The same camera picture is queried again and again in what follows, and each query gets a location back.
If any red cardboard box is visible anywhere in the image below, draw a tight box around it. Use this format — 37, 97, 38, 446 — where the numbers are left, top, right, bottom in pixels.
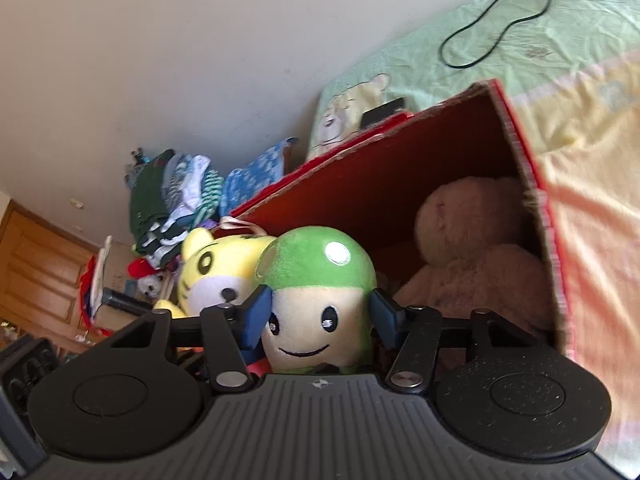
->
220, 79, 576, 361

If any yellow tiger plush toy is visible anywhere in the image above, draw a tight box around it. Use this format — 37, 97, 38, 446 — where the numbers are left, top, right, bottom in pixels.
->
152, 227, 276, 361

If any black phone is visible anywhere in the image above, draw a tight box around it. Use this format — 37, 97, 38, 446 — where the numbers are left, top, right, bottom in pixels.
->
360, 97, 406, 130

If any small white doll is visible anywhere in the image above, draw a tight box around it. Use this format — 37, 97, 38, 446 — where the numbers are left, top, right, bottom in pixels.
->
135, 272, 166, 301

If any red white cloth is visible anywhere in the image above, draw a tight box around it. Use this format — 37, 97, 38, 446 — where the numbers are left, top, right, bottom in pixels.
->
77, 235, 116, 333

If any blue patterned cloth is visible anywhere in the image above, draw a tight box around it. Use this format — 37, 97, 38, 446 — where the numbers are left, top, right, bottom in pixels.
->
220, 137, 301, 218

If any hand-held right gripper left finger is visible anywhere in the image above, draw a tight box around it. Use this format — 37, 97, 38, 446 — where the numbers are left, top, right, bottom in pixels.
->
107, 285, 273, 393

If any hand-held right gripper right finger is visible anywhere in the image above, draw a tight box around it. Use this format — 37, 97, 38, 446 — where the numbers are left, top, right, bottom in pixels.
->
369, 289, 546, 393

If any pile of folded clothes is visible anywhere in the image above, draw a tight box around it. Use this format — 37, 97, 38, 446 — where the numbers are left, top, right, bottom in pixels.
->
125, 147, 226, 266

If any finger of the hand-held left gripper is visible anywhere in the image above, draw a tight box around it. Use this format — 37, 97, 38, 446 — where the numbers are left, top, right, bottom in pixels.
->
102, 287, 153, 317

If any green capped plush doll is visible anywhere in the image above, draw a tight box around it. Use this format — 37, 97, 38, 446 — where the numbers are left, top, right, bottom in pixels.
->
252, 226, 378, 376

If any mauve bear plush toy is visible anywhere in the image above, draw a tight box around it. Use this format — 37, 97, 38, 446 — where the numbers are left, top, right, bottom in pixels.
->
395, 176, 556, 346

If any wooden door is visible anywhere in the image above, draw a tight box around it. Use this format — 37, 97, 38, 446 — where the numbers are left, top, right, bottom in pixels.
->
0, 200, 101, 356

